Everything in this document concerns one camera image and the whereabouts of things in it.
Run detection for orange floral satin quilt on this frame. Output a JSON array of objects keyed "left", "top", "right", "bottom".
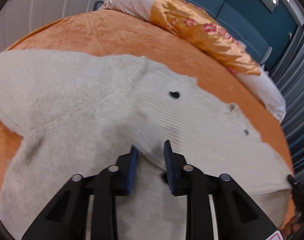
[{"left": 150, "top": 0, "right": 261, "bottom": 76}]

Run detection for white long pillow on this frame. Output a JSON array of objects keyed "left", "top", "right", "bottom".
[{"left": 101, "top": 0, "right": 286, "bottom": 122}]

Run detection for cream knit sweater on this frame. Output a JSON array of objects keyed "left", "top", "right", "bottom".
[{"left": 0, "top": 50, "right": 290, "bottom": 239}]

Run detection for white panelled wardrobe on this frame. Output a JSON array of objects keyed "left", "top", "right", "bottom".
[{"left": 0, "top": 0, "right": 104, "bottom": 52}]

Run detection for grey blue curtain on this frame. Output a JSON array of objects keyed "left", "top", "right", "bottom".
[{"left": 269, "top": 25, "right": 304, "bottom": 175}]

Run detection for blue upholstered headboard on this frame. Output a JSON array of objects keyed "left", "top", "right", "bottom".
[{"left": 117, "top": 0, "right": 298, "bottom": 71}]

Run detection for orange plush bed cover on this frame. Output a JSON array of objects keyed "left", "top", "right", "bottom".
[{"left": 0, "top": 9, "right": 295, "bottom": 233}]

